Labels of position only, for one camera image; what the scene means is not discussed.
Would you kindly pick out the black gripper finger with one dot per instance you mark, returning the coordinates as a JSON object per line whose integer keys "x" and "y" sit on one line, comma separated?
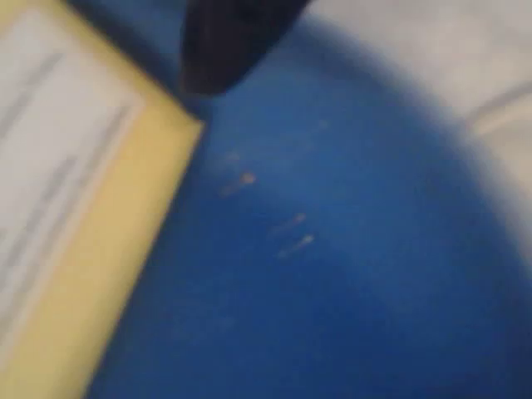
{"x": 232, "y": 41}

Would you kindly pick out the yellow rectangular block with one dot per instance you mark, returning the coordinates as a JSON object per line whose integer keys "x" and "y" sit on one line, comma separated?
{"x": 95, "y": 216}

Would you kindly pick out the blue plastic cup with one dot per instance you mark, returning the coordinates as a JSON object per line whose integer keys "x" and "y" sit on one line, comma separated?
{"x": 332, "y": 249}

